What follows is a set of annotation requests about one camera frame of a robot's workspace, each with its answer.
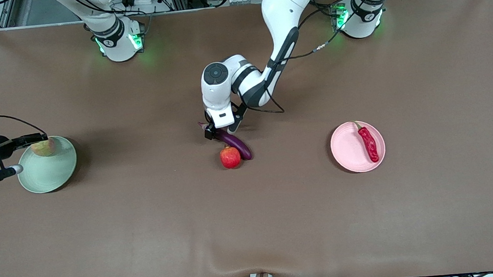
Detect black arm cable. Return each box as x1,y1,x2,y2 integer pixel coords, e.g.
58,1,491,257
229,0,405,117
0,111,48,139

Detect yellow-pink peach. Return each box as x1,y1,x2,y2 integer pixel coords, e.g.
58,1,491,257
30,136,57,159

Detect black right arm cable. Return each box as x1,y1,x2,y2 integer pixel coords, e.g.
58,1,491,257
0,111,48,139

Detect brown table cover mat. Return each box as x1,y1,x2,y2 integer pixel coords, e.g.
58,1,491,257
0,0,493,277

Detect pale green round plate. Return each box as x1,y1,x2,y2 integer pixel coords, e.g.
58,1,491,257
14,135,80,196

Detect red apple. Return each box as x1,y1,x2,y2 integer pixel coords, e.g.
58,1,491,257
219,145,242,170

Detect pink round plate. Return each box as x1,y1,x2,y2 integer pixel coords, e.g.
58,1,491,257
328,119,388,176

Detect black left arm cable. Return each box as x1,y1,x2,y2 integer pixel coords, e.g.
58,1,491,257
229,0,405,117

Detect red chili pepper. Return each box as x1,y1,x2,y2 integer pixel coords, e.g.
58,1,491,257
352,119,380,165

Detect purple eggplant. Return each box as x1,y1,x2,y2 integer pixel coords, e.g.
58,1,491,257
198,117,253,165

